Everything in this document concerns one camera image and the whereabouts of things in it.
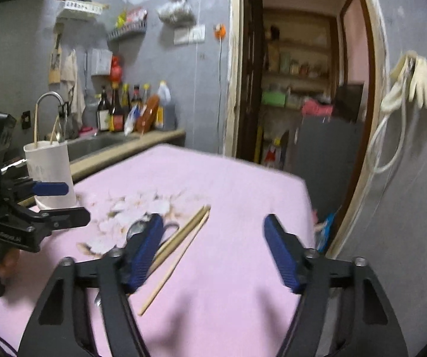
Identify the wooden door frame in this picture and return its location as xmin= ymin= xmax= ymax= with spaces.
xmin=224 ymin=0 xmax=390 ymax=264

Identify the white hose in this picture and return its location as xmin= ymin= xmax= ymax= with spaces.
xmin=367 ymin=82 xmax=407 ymax=173

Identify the slim dark bottle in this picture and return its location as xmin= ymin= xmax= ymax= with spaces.
xmin=120 ymin=84 xmax=130 ymax=120

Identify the white wall socket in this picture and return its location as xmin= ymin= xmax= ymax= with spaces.
xmin=173 ymin=25 xmax=207 ymax=45

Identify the black monitor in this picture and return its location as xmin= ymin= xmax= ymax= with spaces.
xmin=334 ymin=84 xmax=365 ymax=123

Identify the white blue packet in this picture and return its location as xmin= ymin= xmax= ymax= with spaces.
xmin=125 ymin=106 xmax=140 ymax=135

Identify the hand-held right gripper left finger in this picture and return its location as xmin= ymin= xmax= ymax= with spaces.
xmin=18 ymin=213 xmax=164 ymax=357

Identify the red snack packet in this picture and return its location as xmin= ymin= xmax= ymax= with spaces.
xmin=126 ymin=7 xmax=148 ymax=26

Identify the white basket shelf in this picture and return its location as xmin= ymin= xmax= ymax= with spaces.
xmin=53 ymin=0 xmax=109 ymax=17

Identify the red cloth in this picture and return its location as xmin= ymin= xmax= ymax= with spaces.
xmin=302 ymin=100 xmax=334 ymax=118

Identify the dark bottle red label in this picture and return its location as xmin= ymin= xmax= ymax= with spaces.
xmin=131 ymin=85 xmax=143 ymax=112

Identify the metal faucet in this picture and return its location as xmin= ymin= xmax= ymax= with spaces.
xmin=35 ymin=91 xmax=67 ymax=143

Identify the dark bottle white label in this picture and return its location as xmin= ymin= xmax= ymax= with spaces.
xmin=97 ymin=86 xmax=112 ymax=131

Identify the cream rubber glove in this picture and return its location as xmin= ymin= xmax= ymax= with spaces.
xmin=390 ymin=54 xmax=409 ymax=82
xmin=407 ymin=55 xmax=427 ymax=110

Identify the small metal spoon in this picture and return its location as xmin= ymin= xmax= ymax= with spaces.
xmin=93 ymin=220 xmax=151 ymax=307

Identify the grey wall rack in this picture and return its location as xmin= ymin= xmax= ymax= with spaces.
xmin=106 ymin=20 xmax=148 ymax=42

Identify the blue bag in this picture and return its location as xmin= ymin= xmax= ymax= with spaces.
xmin=315 ymin=212 xmax=337 ymax=253

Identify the wooden shelf unit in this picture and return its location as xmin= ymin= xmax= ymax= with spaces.
xmin=237 ymin=0 xmax=338 ymax=157

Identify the beige kitchen counter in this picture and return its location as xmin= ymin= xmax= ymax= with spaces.
xmin=20 ymin=129 xmax=186 ymax=209

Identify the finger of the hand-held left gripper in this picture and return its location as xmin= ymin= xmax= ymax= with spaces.
xmin=1 ymin=178 xmax=70 ymax=197
xmin=10 ymin=206 xmax=91 ymax=233

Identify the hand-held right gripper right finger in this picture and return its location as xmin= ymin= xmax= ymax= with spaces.
xmin=263 ymin=214 xmax=409 ymax=357

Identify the pink floral tablecloth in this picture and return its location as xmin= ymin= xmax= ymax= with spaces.
xmin=0 ymin=144 xmax=316 ymax=357

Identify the grey cabinet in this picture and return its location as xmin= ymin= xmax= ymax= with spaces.
xmin=291 ymin=117 xmax=363 ymax=227

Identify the steel sink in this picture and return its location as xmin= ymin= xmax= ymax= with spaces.
xmin=66 ymin=134 xmax=140 ymax=162

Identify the red plastic bag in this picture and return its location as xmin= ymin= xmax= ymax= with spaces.
xmin=109 ymin=56 xmax=122 ymax=82

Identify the orange spice packet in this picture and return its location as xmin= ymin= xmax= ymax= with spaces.
xmin=137 ymin=95 xmax=161 ymax=133

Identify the beige hanging towel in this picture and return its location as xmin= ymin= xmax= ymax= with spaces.
xmin=60 ymin=49 xmax=85 ymax=120

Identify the white utensil holder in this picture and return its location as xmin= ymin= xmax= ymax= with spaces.
xmin=24 ymin=142 xmax=79 ymax=211

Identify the green box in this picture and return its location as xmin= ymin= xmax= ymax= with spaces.
xmin=262 ymin=91 xmax=286 ymax=107

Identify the large oil jug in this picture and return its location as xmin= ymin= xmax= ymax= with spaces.
xmin=156 ymin=81 xmax=177 ymax=131

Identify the wooden cutting board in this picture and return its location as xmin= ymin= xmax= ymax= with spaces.
xmin=48 ymin=24 xmax=65 ymax=84

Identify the white box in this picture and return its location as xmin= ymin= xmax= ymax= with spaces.
xmin=89 ymin=48 xmax=113 ymax=76

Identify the clear hanging plastic bag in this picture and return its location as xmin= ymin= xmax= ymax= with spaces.
xmin=157 ymin=0 xmax=196 ymax=26

